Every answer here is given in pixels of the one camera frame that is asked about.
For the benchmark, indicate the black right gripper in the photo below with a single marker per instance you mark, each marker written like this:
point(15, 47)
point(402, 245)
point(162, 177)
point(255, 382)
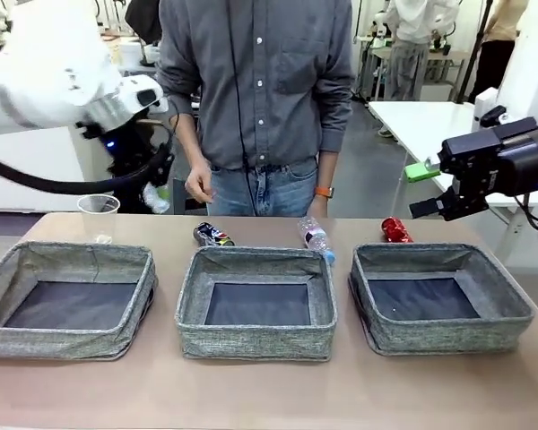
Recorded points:
point(511, 157)

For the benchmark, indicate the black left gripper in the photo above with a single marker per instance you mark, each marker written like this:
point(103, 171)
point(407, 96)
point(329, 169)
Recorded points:
point(125, 152)

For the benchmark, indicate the crushed red soda can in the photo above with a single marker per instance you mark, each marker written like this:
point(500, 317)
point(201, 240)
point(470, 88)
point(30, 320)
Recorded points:
point(396, 230)

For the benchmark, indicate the crushed dark soda can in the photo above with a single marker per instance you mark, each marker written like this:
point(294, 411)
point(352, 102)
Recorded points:
point(213, 236)

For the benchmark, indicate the clear plastic cup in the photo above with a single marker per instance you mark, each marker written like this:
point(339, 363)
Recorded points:
point(98, 219)

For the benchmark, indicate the crushed clear water bottle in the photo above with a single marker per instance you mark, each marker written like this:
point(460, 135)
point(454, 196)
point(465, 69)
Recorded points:
point(316, 237)

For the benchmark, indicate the person's left forearm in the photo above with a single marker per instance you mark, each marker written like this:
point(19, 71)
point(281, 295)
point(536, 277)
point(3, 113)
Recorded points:
point(336, 134)

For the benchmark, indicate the person's right forearm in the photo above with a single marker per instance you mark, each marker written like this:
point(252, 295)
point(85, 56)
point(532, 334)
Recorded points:
point(184, 121)

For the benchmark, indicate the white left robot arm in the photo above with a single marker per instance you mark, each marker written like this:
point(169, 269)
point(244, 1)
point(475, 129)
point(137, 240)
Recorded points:
point(40, 67)

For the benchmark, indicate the person's right hand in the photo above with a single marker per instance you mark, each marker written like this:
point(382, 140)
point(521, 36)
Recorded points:
point(199, 181)

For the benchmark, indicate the person's left hand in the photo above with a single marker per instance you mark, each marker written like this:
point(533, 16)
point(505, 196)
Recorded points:
point(318, 208)

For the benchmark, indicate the grey plastic stool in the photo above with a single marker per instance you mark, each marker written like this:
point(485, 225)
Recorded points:
point(179, 197)

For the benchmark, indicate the white folding table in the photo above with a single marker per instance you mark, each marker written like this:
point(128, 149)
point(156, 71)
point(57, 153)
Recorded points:
point(430, 121)

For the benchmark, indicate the grey sneaker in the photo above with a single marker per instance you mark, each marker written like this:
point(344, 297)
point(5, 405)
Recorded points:
point(387, 133)

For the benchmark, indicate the orange wrist watch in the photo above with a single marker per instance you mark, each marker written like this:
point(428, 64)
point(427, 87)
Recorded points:
point(325, 191)

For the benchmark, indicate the background metal workbench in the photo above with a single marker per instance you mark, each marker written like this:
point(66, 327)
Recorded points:
point(444, 67)

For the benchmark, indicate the white bucket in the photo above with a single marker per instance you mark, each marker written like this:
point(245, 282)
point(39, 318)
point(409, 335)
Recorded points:
point(133, 56)

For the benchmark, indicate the person in grey shirt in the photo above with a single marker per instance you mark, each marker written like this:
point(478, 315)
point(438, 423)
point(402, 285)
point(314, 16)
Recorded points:
point(273, 89)

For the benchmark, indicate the black tripod pole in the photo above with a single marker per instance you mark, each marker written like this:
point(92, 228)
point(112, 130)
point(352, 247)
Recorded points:
point(475, 49)

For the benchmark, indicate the background person in white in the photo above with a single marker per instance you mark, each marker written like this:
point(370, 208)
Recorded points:
point(412, 45)

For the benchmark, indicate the grey fabric basket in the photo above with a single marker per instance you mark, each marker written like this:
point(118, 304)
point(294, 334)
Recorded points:
point(49, 340)
point(251, 342)
point(448, 336)

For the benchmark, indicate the background person in beige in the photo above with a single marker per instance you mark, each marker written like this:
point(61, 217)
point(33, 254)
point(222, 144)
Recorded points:
point(497, 45)

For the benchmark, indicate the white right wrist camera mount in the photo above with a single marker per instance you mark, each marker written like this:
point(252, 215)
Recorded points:
point(486, 103)

